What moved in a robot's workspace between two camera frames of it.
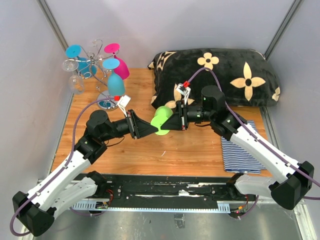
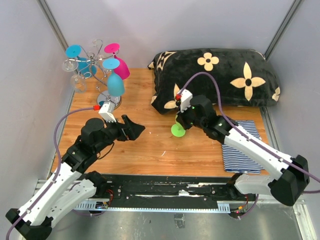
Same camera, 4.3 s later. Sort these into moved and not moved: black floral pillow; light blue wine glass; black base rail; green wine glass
Moved: green wine glass
Not moved: light blue wine glass; black base rail; black floral pillow
